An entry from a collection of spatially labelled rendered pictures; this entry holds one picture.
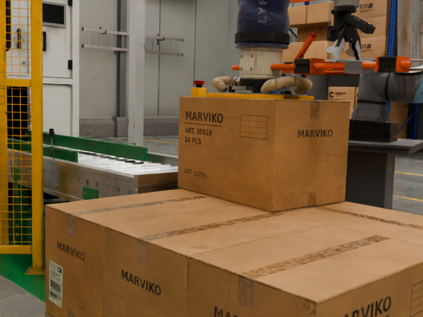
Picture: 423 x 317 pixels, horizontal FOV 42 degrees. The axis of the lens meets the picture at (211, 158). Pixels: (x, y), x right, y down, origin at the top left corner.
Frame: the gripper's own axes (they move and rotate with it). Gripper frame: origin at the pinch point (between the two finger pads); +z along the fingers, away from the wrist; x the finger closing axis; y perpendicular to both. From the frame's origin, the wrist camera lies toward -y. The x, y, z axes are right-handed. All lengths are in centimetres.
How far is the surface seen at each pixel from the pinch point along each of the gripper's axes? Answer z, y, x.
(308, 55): -78, 584, -706
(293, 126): 22.5, 10.2, 16.6
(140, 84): 1, 360, -155
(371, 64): 0.4, -12.2, 4.4
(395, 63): 0.5, -21.3, 4.5
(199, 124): 24, 56, 22
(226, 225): 53, 6, 52
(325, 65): 0.1, 6.5, 4.4
